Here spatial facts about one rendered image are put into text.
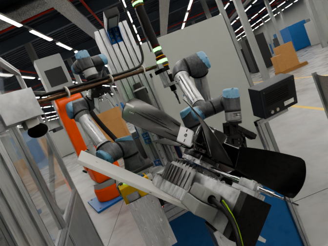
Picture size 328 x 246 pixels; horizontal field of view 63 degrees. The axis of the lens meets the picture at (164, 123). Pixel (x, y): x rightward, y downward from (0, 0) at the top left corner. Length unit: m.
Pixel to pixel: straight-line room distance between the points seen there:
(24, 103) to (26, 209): 0.24
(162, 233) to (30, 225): 0.47
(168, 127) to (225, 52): 2.39
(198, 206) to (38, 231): 0.38
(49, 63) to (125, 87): 3.21
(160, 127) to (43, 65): 4.22
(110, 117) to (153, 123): 8.16
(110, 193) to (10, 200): 4.40
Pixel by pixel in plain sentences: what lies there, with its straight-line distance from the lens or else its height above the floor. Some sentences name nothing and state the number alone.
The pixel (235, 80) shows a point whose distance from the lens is 3.33.
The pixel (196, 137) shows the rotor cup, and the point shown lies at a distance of 1.04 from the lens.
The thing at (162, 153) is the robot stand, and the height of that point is 1.03.
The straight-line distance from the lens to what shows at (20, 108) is 0.70.
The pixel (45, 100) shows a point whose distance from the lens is 0.76.
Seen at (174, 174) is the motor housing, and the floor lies 1.16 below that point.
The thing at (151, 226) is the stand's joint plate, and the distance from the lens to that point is 0.97.
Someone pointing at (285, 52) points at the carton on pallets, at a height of 0.85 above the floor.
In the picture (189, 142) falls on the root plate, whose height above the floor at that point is 1.23.
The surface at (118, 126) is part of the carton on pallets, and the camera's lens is 9.15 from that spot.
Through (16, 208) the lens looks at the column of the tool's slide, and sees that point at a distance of 0.66.
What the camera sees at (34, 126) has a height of 1.49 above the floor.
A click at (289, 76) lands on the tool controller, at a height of 1.23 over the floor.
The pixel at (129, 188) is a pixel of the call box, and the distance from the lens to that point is 1.43.
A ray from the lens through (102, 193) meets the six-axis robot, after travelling 5.07.
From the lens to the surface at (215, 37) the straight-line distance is 3.32.
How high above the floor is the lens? 1.45
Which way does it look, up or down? 6 degrees down
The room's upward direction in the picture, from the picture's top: 23 degrees counter-clockwise
